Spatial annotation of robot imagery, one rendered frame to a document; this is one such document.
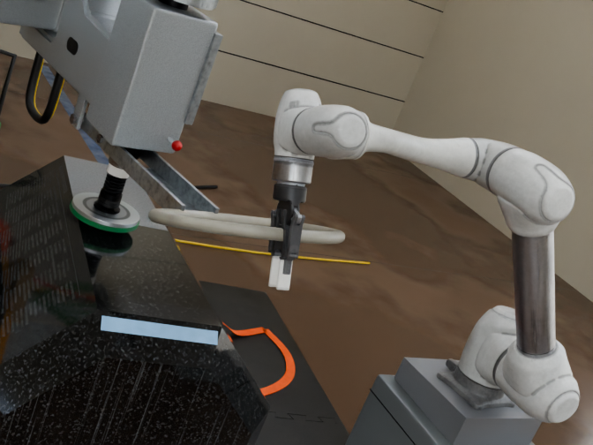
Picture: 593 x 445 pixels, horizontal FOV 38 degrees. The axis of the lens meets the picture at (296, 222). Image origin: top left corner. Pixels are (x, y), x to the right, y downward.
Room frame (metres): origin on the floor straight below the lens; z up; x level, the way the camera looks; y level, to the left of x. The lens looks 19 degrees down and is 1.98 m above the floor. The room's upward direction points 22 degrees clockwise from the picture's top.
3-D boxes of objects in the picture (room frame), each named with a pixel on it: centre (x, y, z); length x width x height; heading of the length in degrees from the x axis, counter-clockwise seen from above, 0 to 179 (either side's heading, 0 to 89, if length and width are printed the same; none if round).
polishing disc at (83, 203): (2.51, 0.57, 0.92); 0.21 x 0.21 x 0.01
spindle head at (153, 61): (2.56, 0.62, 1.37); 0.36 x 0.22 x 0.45; 44
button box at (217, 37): (2.53, 0.43, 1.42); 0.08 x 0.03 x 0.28; 44
